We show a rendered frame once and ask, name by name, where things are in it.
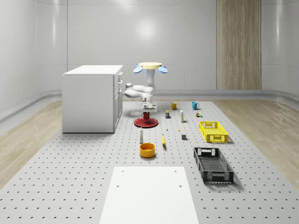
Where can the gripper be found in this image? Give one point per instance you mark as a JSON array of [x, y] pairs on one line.
[[150, 107]]

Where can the red mug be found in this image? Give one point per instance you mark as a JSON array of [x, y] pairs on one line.
[[146, 116]]

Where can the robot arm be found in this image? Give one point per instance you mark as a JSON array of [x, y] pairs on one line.
[[140, 89]]

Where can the red plate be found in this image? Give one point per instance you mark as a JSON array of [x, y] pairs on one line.
[[146, 123]]

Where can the dark blue can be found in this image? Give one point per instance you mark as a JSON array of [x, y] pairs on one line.
[[167, 114]]

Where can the yellow mug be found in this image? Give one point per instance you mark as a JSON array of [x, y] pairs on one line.
[[173, 106]]

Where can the white bottle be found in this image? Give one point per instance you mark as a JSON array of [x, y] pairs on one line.
[[141, 136]]

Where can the tall white box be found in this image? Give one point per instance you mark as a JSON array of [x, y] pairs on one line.
[[182, 116]]

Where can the banana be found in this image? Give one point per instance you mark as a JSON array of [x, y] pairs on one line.
[[163, 141]]

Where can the yellow bowl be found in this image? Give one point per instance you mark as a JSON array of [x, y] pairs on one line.
[[147, 150]]

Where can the blue mug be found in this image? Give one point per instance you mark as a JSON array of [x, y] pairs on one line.
[[194, 105]]

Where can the white cabinet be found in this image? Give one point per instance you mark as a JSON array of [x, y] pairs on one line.
[[91, 100]]

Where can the yellow basket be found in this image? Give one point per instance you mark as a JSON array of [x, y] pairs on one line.
[[213, 132]]

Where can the dark grey basket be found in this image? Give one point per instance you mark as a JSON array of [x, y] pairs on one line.
[[213, 166]]

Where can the white board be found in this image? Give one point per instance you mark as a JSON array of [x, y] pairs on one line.
[[148, 194]]

